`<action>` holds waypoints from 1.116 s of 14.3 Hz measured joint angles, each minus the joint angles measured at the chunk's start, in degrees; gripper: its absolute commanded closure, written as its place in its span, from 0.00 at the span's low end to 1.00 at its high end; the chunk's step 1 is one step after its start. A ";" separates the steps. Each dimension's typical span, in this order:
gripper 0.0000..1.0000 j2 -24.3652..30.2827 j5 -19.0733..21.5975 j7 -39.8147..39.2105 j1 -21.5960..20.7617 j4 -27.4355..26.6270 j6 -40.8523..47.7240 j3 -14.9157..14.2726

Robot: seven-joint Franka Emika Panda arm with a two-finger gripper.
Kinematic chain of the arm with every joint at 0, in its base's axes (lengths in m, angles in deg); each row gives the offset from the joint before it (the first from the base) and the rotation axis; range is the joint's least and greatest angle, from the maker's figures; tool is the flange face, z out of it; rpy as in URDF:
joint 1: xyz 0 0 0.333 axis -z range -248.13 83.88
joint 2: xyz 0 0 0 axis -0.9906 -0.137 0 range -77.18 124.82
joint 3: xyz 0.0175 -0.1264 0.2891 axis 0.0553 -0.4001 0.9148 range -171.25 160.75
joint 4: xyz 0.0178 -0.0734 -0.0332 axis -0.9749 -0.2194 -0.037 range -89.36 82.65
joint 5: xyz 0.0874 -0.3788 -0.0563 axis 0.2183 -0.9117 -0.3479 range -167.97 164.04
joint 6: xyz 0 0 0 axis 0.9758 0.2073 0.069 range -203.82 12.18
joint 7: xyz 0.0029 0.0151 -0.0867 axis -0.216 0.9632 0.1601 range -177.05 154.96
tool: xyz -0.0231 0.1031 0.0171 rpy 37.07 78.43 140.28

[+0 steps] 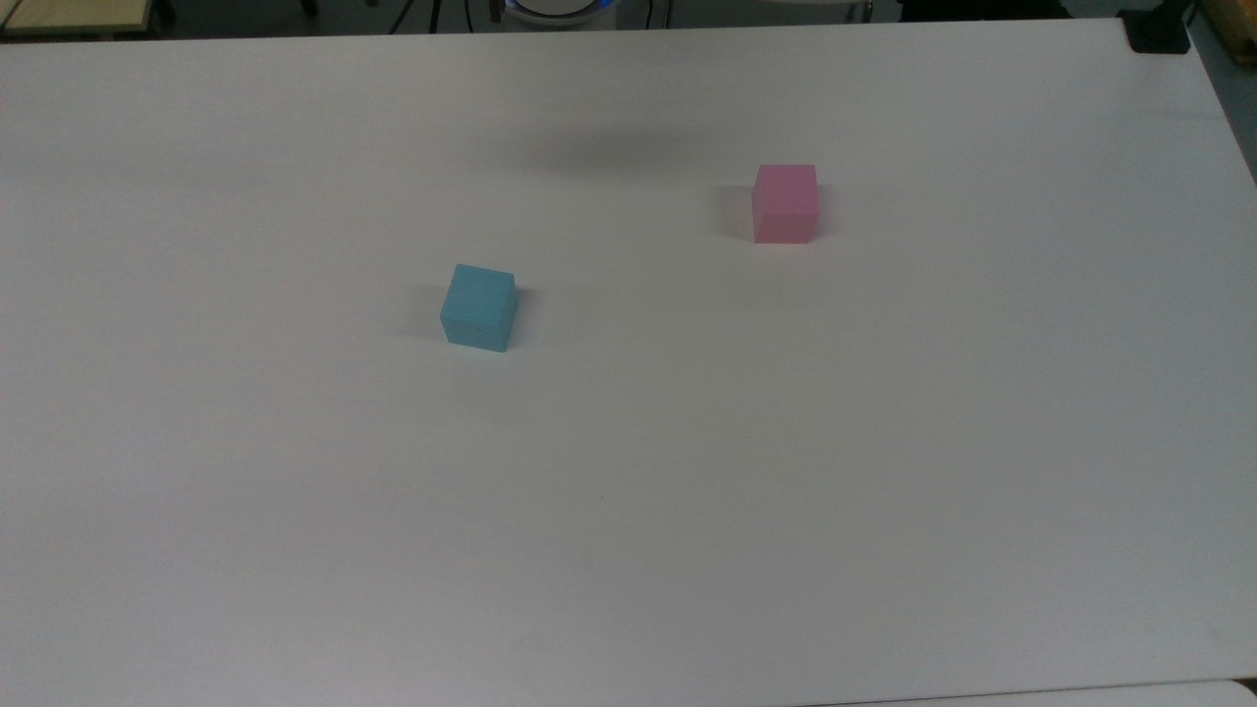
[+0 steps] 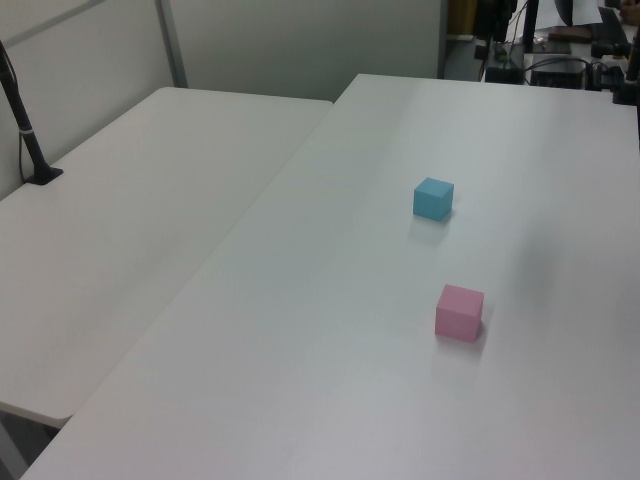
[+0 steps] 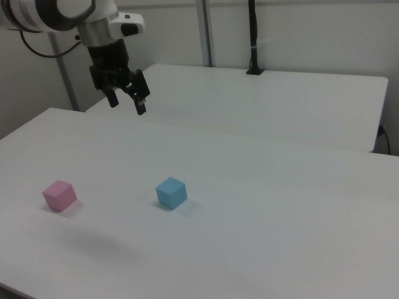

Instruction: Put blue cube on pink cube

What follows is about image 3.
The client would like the thin dark arm cable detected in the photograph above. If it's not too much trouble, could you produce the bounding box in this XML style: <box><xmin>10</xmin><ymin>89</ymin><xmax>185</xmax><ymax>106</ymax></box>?
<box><xmin>20</xmin><ymin>29</ymin><xmax>82</xmax><ymax>59</ymax></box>

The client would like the grey metal frame post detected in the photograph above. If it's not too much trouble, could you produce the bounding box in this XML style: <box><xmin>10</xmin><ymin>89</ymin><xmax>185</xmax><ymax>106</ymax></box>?
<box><xmin>46</xmin><ymin>31</ymin><xmax>80</xmax><ymax>112</ymax></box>
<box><xmin>196</xmin><ymin>0</ymin><xmax>216</xmax><ymax>67</ymax></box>

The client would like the black power cable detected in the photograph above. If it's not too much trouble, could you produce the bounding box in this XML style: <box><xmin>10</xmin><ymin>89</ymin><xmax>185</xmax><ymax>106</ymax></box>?
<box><xmin>382</xmin><ymin>124</ymin><xmax>392</xmax><ymax>155</ymax></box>

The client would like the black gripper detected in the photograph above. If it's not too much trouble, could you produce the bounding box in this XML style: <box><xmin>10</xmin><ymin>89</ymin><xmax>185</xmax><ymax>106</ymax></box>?
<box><xmin>87</xmin><ymin>38</ymin><xmax>151</xmax><ymax>116</ymax></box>

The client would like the black camera stand pole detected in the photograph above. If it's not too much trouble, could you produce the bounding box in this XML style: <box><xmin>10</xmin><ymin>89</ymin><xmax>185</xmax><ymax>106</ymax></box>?
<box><xmin>246</xmin><ymin>0</ymin><xmax>265</xmax><ymax>75</ymax></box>

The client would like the white side table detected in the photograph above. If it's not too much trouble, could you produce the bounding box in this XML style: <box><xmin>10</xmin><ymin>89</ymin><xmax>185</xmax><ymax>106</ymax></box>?
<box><xmin>85</xmin><ymin>64</ymin><xmax>389</xmax><ymax>153</ymax></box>

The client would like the pink cube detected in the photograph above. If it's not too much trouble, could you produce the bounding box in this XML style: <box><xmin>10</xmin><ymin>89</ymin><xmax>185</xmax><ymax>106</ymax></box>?
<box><xmin>42</xmin><ymin>179</ymin><xmax>78</xmax><ymax>213</ymax></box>

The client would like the blue cube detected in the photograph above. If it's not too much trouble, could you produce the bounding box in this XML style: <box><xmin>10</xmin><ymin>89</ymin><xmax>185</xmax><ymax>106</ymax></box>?
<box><xmin>155</xmin><ymin>176</ymin><xmax>188</xmax><ymax>211</ymax></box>

